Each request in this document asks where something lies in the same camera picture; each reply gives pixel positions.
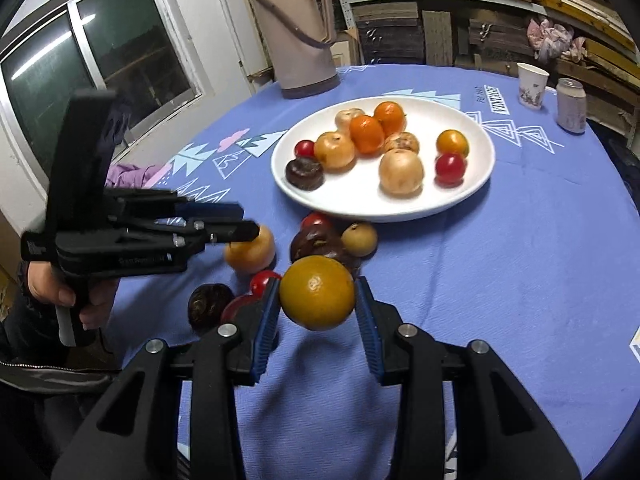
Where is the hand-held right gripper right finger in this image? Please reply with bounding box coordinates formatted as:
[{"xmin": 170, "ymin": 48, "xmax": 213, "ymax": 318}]
[{"xmin": 354, "ymin": 276, "xmax": 583, "ymax": 480}]

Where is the white paper cup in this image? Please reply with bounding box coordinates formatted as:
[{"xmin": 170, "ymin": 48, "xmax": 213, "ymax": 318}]
[{"xmin": 516, "ymin": 62, "xmax": 550, "ymax": 110}]

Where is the beige thermos jug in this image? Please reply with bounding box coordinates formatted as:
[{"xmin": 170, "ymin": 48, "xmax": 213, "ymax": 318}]
[{"xmin": 249, "ymin": 0, "xmax": 341, "ymax": 100}]

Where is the dark purple fruit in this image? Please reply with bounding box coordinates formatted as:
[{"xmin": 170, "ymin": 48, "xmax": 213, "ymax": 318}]
[
  {"xmin": 187, "ymin": 283, "xmax": 235, "ymax": 333},
  {"xmin": 290, "ymin": 225, "xmax": 362, "ymax": 276},
  {"xmin": 285, "ymin": 156, "xmax": 326, "ymax": 192}
]

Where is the person's left forearm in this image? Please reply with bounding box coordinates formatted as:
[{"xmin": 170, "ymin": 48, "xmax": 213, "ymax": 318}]
[{"xmin": 0, "ymin": 300, "xmax": 118, "ymax": 461}]

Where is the person's left hand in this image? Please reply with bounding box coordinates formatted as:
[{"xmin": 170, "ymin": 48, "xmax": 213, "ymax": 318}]
[{"xmin": 27, "ymin": 260, "xmax": 120, "ymax": 331}]

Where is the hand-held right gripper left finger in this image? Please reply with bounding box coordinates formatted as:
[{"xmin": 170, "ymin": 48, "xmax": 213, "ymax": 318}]
[{"xmin": 50, "ymin": 277, "xmax": 282, "ymax": 480}]

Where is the grey drink can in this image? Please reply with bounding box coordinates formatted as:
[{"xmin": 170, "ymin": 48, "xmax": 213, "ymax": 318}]
[{"xmin": 556, "ymin": 78, "xmax": 588, "ymax": 135}]

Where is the yellow-orange round fruit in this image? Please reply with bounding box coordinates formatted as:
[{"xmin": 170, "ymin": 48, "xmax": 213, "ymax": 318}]
[
  {"xmin": 314, "ymin": 131, "xmax": 357, "ymax": 171},
  {"xmin": 224, "ymin": 225, "xmax": 277, "ymax": 275}
]

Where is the pink crumpled cloth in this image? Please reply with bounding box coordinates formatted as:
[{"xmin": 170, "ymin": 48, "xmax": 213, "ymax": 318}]
[{"xmin": 526, "ymin": 17, "xmax": 586, "ymax": 63}]

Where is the blue printed tablecloth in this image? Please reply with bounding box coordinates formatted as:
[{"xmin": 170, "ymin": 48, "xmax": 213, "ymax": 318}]
[{"xmin": 107, "ymin": 64, "xmax": 640, "ymax": 480}]

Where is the purple cloth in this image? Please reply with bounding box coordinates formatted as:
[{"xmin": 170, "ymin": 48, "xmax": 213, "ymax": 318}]
[{"xmin": 106, "ymin": 162, "xmax": 173, "ymax": 191}]

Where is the white plate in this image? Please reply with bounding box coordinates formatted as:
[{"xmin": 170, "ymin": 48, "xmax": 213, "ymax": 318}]
[{"xmin": 270, "ymin": 96, "xmax": 496, "ymax": 223}]

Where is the orange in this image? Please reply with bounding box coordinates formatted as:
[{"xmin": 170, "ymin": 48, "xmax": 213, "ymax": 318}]
[
  {"xmin": 436, "ymin": 129, "xmax": 470, "ymax": 158},
  {"xmin": 373, "ymin": 101, "xmax": 407, "ymax": 137},
  {"xmin": 278, "ymin": 255, "xmax": 357, "ymax": 332}
]

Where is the shelf with wooden boards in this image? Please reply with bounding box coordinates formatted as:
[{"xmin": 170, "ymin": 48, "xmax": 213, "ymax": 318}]
[{"xmin": 327, "ymin": 0, "xmax": 640, "ymax": 136}]

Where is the large tan round fruit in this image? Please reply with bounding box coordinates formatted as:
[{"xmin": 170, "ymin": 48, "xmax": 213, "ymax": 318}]
[{"xmin": 378, "ymin": 149, "xmax": 425, "ymax": 197}]

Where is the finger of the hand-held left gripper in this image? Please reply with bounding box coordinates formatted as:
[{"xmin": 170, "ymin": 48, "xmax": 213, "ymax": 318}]
[
  {"xmin": 125, "ymin": 220, "xmax": 261, "ymax": 257},
  {"xmin": 105, "ymin": 187, "xmax": 244, "ymax": 223}
]

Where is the glass window with metal frame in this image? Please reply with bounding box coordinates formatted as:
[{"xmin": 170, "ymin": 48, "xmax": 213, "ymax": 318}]
[{"xmin": 0, "ymin": 0, "xmax": 203, "ymax": 186}]

